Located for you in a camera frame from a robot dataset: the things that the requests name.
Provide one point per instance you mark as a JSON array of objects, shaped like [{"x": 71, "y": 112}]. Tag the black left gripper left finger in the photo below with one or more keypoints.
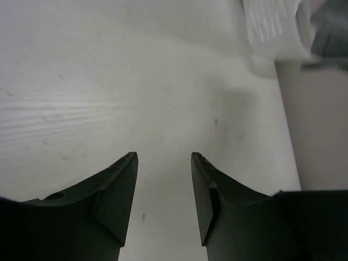
[{"x": 87, "y": 221}]

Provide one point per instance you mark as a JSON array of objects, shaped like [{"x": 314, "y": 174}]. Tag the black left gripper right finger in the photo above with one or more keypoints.
[{"x": 238, "y": 223}]

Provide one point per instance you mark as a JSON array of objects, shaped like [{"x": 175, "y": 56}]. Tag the grey tank top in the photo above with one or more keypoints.
[{"x": 313, "y": 33}]

